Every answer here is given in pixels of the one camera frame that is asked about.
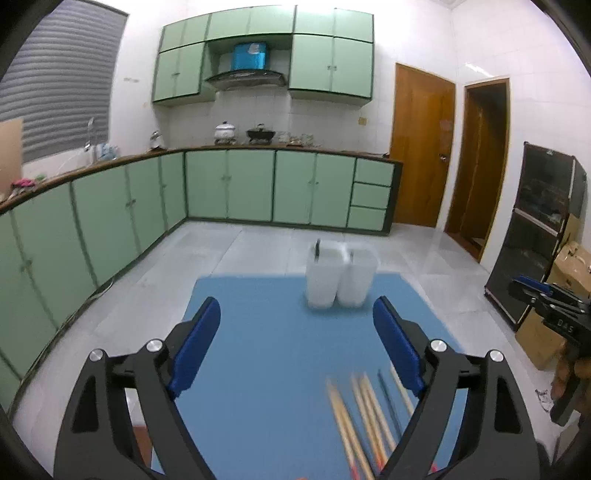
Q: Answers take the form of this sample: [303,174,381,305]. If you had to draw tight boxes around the red patterned chopstick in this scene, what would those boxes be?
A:
[391,365,415,417]

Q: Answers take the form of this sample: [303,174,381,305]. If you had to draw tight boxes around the black chopstick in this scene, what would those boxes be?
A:
[378,370,403,440]

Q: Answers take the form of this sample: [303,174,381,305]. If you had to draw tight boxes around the plain wooden chopstick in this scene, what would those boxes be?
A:
[345,405,375,480]

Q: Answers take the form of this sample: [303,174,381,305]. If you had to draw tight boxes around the red-tipped wooden chopstick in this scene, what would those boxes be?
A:
[325,379,362,480]

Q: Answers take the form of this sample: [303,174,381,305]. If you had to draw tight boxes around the light wooden chopstick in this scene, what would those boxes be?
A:
[361,373,397,461]

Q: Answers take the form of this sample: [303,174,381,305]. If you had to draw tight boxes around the person's right hand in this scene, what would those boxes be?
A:
[550,342,591,402]

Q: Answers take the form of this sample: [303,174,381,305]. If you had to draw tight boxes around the cardboard box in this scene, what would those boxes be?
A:
[516,241,590,371]

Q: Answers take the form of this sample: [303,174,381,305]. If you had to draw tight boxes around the brown wooden stool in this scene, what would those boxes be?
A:
[133,425,152,467]

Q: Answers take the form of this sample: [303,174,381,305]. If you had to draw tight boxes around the blue table cloth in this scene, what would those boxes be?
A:
[150,272,468,480]

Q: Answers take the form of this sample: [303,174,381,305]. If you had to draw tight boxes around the white twin utensil holder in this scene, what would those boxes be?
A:
[305,239,380,309]

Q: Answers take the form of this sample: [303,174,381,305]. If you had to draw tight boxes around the black glass cabinet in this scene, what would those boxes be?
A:
[485,142,587,330]

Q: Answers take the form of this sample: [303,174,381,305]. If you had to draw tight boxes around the open wooden doorway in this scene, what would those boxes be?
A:
[445,78,511,261]

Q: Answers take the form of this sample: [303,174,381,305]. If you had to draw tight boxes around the green lower cabinets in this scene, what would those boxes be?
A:
[1,147,403,409]

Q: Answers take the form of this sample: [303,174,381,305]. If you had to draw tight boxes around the green cabinets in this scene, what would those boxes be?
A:
[1,147,403,409]
[152,5,375,105]

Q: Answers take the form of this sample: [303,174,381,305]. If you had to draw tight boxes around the closed wooden door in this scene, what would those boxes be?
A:
[390,64,456,227]

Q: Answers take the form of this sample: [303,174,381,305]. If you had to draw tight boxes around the white pot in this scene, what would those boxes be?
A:
[214,121,236,145]

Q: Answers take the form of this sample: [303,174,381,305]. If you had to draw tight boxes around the black wok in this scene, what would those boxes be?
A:
[246,124,276,145]

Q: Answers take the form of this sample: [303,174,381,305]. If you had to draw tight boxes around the chrome faucet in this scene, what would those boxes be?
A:
[84,117,97,165]

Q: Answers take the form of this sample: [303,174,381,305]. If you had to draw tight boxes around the red cloth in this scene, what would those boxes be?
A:
[11,178,37,190]

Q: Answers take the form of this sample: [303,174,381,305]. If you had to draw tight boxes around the green upper cabinets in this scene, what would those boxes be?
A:
[152,5,375,105]

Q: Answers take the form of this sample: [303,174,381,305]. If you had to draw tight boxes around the black range hood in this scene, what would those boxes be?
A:
[205,69,287,91]

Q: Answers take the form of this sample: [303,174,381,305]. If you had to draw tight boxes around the grey window blind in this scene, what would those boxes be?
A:
[1,1,127,163]

